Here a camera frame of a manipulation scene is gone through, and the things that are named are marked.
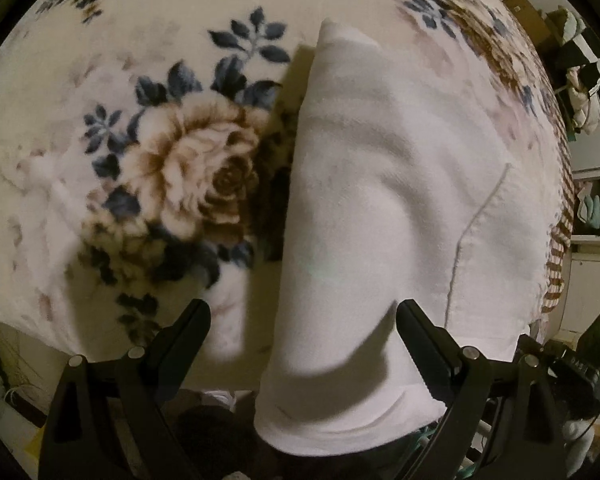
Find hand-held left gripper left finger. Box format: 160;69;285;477
37;299;212;480

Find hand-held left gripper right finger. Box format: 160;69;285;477
396;299;571;480

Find white towel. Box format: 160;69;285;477
254;17;549;458

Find person's dark trousers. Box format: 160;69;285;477
176;402;262;480

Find white wardrobe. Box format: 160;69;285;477
566;161;600;322

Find teal rack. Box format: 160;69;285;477
415;417;497;480

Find brown checked bed sheet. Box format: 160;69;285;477
539;85;577;314

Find floral fleece blanket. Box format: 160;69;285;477
0;0;576;397

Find pile of clothes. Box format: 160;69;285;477
545;6;600;136

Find black and white jacket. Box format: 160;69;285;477
555;25;600;107

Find large brown cardboard box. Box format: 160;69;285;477
500;0;552;52

